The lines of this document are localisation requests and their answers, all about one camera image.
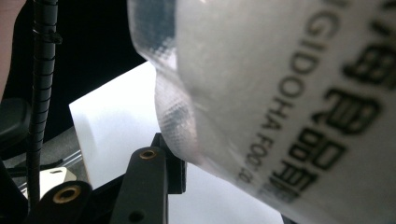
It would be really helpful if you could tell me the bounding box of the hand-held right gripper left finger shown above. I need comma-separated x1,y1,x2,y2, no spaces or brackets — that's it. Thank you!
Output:
108,133,188,224

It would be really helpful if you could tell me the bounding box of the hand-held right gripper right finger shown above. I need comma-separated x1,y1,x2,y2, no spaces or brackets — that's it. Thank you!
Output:
280,214,300,224

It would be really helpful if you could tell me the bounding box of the red and clear spout pouch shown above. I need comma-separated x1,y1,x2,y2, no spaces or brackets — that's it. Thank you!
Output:
126,0,396,224

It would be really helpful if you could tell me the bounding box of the white paper sheet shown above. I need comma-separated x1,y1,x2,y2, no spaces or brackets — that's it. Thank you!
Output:
68,60,285,224

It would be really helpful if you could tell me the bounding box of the metal floor rail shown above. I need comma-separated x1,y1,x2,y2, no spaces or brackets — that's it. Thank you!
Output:
12,149,84,189

